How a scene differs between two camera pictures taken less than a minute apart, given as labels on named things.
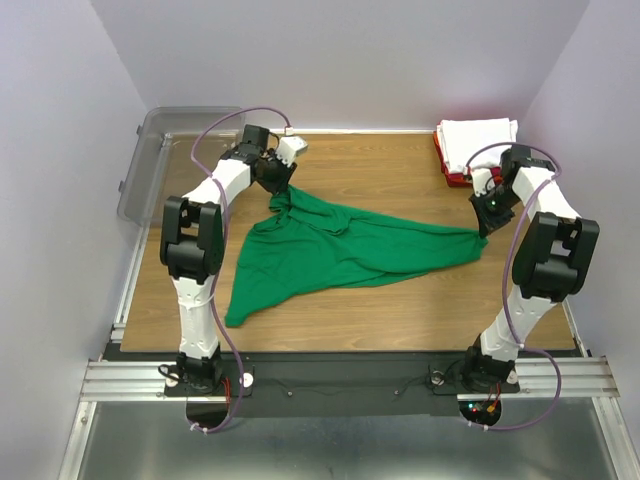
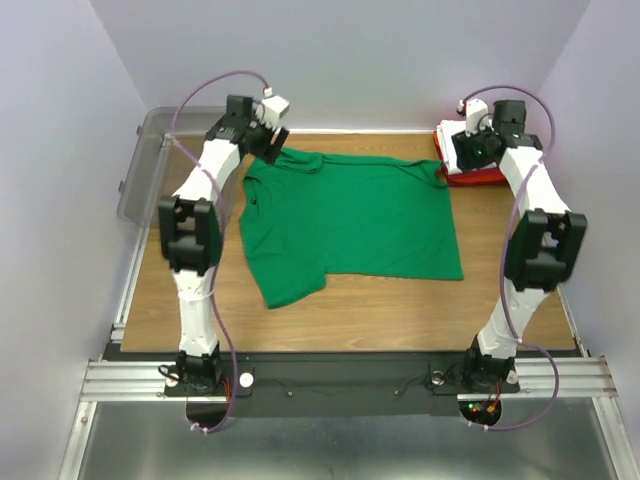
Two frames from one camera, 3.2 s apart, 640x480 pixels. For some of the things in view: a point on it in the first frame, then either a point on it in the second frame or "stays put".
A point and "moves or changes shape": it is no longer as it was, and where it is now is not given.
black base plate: x=343 y=383 stays put
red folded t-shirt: x=453 y=179 stays put
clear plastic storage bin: x=173 y=148 stays put
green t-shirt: x=299 y=246 moves or changes shape
